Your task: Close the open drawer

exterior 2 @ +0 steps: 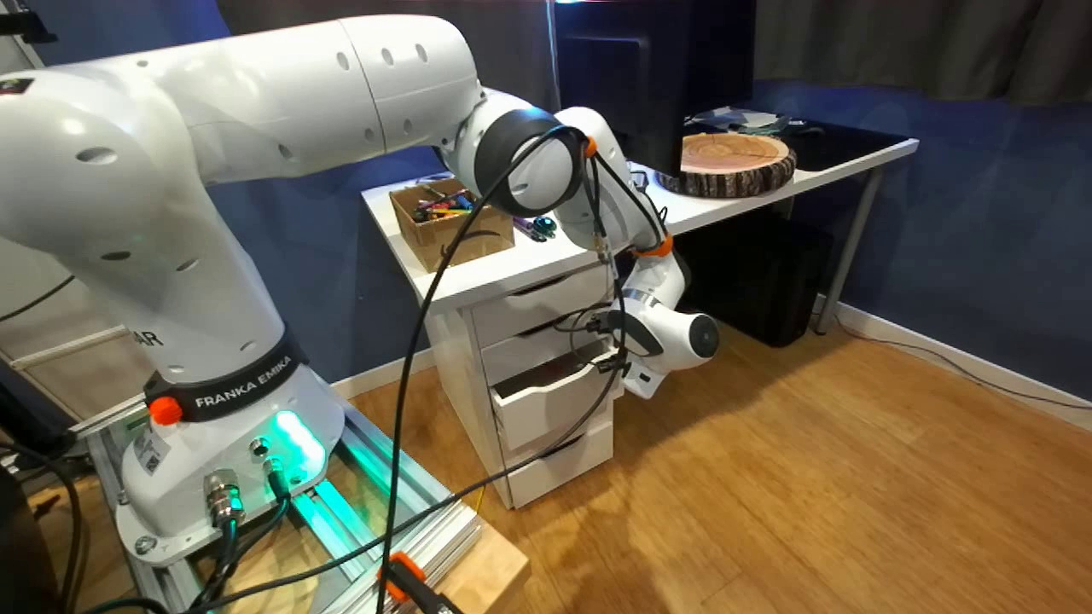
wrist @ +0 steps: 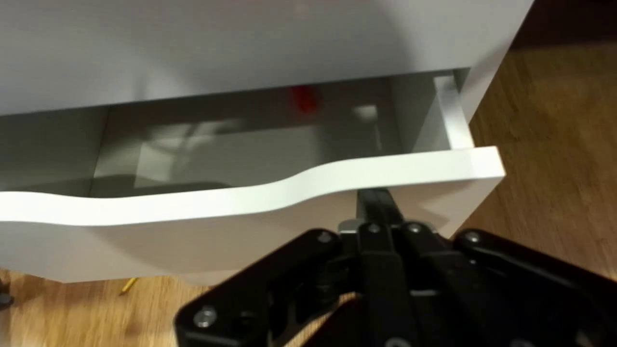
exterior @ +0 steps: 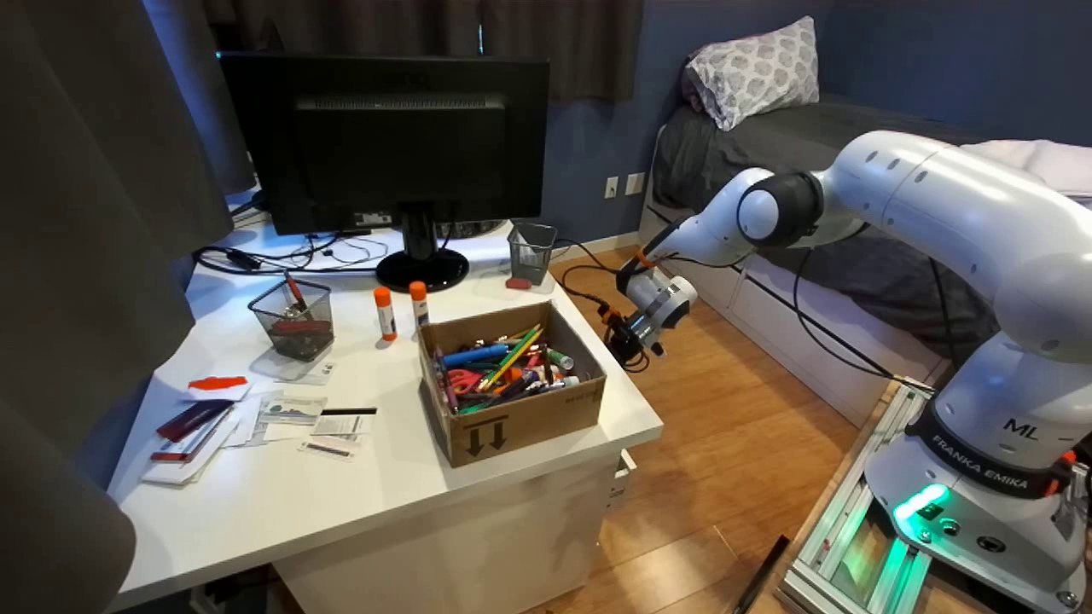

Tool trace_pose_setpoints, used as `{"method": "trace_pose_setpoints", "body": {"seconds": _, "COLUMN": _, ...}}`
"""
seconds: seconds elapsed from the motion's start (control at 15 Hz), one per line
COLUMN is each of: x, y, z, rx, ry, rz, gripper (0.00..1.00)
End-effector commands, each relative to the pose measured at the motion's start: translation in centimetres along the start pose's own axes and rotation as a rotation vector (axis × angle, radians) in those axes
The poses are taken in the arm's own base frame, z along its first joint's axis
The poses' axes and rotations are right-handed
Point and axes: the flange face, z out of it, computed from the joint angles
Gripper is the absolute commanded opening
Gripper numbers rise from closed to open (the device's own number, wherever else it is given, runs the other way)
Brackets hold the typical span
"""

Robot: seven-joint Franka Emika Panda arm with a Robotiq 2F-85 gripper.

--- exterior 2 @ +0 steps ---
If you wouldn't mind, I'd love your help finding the black bar clamp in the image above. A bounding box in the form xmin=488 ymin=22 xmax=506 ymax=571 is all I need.
xmin=378 ymin=551 xmax=461 ymax=614

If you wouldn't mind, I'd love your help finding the black box under desk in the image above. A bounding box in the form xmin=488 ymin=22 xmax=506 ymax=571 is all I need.
xmin=675 ymin=209 xmax=833 ymax=353

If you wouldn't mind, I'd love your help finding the white drawer cabinet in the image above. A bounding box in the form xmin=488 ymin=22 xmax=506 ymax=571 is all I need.
xmin=422 ymin=254 xmax=629 ymax=512

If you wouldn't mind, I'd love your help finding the black desk mat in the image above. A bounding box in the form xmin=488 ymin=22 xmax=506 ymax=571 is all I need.
xmin=780 ymin=117 xmax=903 ymax=175

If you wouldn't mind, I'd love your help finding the cardboard box of pens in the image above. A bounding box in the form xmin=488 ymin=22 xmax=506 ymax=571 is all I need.
xmin=385 ymin=178 xmax=517 ymax=273

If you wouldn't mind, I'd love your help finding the white desk leg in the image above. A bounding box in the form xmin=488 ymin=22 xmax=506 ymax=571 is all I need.
xmin=813 ymin=168 xmax=887 ymax=338

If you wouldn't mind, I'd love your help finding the white drawer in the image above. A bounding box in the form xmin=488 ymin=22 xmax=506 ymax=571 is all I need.
xmin=488 ymin=342 xmax=629 ymax=458

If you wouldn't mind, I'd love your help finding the round wooden slab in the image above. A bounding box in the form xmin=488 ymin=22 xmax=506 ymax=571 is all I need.
xmin=675 ymin=129 xmax=800 ymax=198

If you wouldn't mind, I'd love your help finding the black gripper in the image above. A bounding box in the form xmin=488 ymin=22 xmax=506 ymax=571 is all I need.
xmin=560 ymin=309 xmax=665 ymax=366

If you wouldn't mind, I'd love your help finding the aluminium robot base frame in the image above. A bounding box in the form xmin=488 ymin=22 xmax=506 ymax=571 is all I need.
xmin=64 ymin=328 xmax=533 ymax=614

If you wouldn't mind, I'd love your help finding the black computer monitor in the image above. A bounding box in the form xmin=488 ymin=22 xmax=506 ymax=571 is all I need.
xmin=551 ymin=0 xmax=759 ymax=175

